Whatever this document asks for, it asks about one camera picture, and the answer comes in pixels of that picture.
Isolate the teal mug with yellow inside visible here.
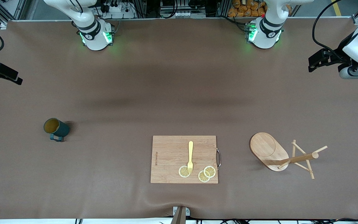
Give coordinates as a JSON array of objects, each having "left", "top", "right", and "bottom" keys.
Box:
[{"left": 44, "top": 118, "right": 71, "bottom": 142}]

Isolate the wooden mug rack with pegs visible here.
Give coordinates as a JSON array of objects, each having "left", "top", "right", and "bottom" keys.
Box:
[{"left": 249, "top": 132, "right": 328, "bottom": 180}]

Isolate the pile of orange buns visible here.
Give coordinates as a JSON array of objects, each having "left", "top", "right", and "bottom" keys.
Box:
[{"left": 228, "top": 0, "right": 268, "bottom": 17}]

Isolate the brown table mat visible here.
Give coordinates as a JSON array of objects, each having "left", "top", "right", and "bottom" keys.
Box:
[{"left": 0, "top": 17, "right": 358, "bottom": 220}]

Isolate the white power strip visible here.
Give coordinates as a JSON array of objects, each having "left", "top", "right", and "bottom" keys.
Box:
[
  {"left": 102, "top": 4, "right": 136, "bottom": 19},
  {"left": 174, "top": 11, "right": 206, "bottom": 18}
]

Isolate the yellow plastic fork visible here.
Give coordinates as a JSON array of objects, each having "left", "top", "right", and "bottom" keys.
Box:
[{"left": 187, "top": 141, "right": 194, "bottom": 174}]

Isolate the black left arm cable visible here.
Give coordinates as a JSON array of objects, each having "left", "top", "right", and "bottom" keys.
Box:
[{"left": 312, "top": 0, "right": 350, "bottom": 63}]

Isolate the bamboo cutting board, metal handle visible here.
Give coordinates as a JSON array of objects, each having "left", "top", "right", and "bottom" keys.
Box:
[{"left": 150, "top": 135, "right": 222, "bottom": 184}]

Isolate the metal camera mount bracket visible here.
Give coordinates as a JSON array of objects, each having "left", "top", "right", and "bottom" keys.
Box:
[{"left": 170, "top": 206, "right": 190, "bottom": 224}]

